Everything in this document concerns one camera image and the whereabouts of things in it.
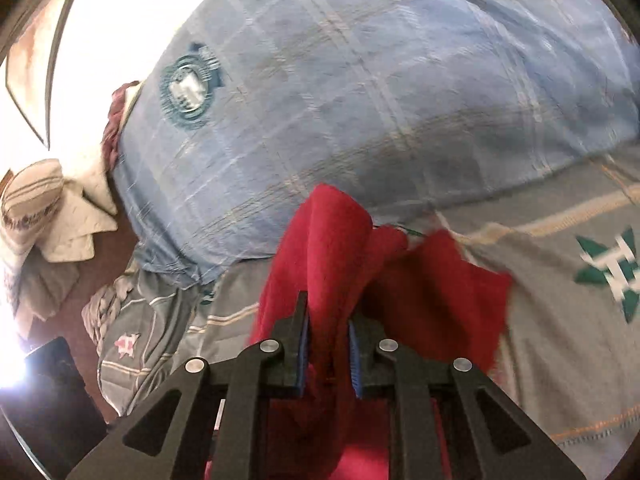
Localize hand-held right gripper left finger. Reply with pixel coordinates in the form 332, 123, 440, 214
65, 291, 311, 480

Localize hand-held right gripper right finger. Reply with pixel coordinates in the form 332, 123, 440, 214
347, 312, 586, 480

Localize red shirt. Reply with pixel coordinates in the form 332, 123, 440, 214
205, 183, 513, 480

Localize grey printed bed sheet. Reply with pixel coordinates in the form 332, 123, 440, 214
82, 155, 640, 480

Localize black flat object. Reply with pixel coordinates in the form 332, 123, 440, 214
10, 336, 108, 461

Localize white quilted cloth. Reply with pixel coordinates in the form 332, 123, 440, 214
42, 160, 118, 263

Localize maroon cloth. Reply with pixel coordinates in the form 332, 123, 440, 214
102, 80, 141, 171

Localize beige striped pillow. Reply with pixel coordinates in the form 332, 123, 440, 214
0, 159, 66, 256

